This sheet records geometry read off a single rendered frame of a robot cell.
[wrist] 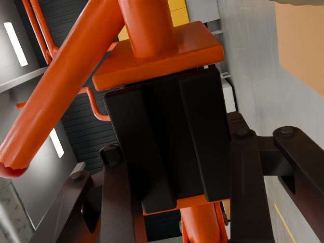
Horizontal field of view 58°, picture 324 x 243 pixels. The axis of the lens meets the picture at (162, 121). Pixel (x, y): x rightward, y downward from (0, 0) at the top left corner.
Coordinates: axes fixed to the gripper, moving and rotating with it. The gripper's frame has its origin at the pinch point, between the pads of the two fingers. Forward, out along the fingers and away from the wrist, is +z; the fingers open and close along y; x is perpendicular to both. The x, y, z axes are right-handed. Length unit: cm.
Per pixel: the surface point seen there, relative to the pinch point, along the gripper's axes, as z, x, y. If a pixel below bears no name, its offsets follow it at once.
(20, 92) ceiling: 839, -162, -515
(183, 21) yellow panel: 713, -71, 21
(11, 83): 769, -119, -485
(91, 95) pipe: 770, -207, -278
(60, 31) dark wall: 1037, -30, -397
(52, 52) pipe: 739, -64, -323
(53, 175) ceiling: 801, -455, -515
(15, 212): 413, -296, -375
